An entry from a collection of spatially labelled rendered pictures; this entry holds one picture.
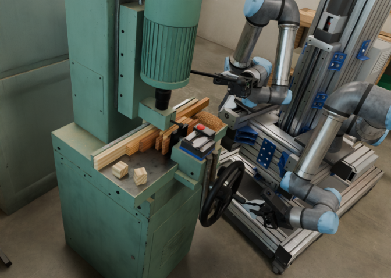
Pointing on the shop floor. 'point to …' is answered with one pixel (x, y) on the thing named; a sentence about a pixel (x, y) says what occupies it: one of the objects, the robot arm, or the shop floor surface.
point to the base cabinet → (123, 227)
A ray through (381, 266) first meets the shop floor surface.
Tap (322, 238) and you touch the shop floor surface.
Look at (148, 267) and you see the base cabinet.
